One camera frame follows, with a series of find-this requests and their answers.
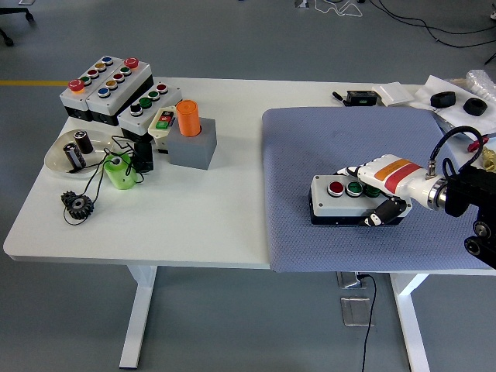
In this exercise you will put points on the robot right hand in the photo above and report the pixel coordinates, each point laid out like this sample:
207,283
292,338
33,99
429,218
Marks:
399,174

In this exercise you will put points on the four-button control box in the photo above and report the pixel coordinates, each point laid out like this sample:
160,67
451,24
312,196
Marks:
129,118
337,205

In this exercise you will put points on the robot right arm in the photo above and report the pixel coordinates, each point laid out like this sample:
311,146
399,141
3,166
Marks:
465,190

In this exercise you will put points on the four-button control box, white lid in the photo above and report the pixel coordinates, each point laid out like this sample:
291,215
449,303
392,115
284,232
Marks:
129,118

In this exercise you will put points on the five-button box, mushroom button outermost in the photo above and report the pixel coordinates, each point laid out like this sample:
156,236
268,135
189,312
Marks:
116,98

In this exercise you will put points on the five-button box, blue button outermost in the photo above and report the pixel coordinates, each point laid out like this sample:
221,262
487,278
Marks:
73,100

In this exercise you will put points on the silver plastic bag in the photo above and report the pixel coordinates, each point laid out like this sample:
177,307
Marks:
445,122

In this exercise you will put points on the grey-blue honeycomb mat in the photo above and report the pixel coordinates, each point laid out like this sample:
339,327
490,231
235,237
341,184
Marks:
329,147

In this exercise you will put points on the flat white box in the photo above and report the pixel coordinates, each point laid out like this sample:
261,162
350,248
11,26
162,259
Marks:
395,95

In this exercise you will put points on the white paper sheet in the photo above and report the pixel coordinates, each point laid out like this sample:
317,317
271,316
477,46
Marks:
457,116

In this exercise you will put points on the small black device green label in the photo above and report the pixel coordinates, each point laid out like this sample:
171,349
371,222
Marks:
362,97

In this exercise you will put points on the short black plug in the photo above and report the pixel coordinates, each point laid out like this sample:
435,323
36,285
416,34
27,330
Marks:
339,97

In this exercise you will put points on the clear bubble wrap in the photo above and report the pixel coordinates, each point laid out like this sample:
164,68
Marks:
480,81

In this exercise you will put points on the silver floor socket plate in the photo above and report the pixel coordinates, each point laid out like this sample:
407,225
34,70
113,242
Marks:
356,312

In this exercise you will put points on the white table leg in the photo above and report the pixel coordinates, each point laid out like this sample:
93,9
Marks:
137,317
412,329

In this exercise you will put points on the grey block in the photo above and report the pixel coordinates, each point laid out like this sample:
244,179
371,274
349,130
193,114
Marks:
193,149

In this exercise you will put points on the orange cylinder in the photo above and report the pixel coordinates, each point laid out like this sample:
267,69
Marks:
188,120

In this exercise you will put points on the black power adapter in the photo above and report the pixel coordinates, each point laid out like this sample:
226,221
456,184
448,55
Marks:
144,155

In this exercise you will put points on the green plastic cylinder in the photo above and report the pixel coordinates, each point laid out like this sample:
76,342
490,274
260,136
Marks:
121,176

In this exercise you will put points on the black cylindrical capacitor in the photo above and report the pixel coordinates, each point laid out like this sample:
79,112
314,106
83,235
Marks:
84,143
74,157

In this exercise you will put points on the large black gear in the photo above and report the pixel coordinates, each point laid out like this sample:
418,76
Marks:
81,209

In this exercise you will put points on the small black gear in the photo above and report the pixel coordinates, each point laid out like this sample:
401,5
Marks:
66,198

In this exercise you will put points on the white shallow bowl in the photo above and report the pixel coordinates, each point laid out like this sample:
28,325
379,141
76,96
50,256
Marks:
56,159

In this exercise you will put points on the yellow floor tape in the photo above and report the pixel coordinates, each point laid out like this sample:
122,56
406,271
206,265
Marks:
31,83

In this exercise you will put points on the black office chair base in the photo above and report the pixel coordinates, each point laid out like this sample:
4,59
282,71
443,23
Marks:
15,11

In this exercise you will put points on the beige red-green switch box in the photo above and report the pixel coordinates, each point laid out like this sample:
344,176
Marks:
162,122

